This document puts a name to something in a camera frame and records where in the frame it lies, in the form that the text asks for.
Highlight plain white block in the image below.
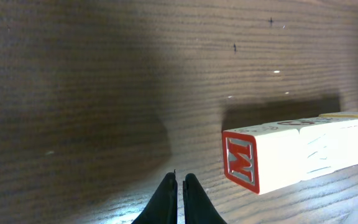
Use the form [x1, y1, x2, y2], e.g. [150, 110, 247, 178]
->
[221, 124, 303, 195]

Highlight yellow block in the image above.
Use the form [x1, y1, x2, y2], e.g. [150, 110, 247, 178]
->
[263, 118, 337, 180]

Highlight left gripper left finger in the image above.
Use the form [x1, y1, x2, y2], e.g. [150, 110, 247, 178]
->
[132, 172, 178, 224]

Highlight white block with pattern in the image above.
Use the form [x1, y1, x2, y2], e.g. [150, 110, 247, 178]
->
[296, 116, 358, 172]

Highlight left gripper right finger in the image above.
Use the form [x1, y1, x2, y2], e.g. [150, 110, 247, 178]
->
[183, 173, 226, 224]

